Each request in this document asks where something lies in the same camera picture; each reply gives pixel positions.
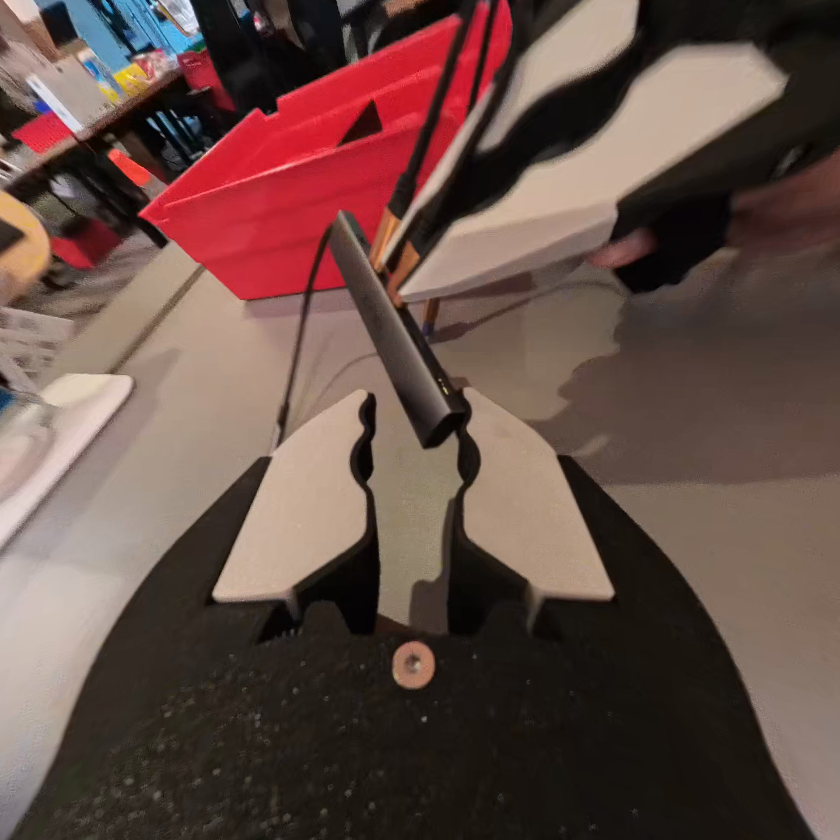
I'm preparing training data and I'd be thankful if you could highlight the wooden work table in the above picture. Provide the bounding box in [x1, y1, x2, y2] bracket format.
[0, 66, 188, 198]

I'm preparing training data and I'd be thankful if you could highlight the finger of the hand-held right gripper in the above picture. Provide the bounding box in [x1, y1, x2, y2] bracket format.
[398, 41, 790, 304]
[379, 0, 643, 271]

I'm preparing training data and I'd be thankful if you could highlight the grey USB hub with cable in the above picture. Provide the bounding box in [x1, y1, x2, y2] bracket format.
[274, 210, 471, 452]

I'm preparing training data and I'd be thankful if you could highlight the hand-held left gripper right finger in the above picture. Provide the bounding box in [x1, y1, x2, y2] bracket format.
[448, 386, 616, 635]

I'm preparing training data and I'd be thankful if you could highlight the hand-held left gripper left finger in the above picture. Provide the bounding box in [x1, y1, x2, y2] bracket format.
[212, 389, 382, 635]

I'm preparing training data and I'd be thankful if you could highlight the black bin divider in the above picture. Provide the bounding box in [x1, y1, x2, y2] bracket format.
[338, 100, 383, 147]

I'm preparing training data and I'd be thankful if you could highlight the yellow plastic bin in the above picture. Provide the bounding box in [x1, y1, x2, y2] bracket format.
[113, 62, 153, 99]

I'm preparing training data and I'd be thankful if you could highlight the orange traffic cone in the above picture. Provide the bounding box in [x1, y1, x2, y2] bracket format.
[107, 148, 153, 188]

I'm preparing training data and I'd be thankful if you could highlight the printed paper sheet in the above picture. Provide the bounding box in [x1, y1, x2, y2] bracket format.
[0, 307, 74, 389]

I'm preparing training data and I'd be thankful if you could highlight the red plastic bin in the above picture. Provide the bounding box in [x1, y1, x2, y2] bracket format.
[139, 0, 514, 301]
[12, 112, 74, 153]
[51, 218, 124, 271]

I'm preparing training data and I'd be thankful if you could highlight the white cardboard box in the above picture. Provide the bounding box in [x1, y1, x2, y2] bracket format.
[26, 56, 116, 132]

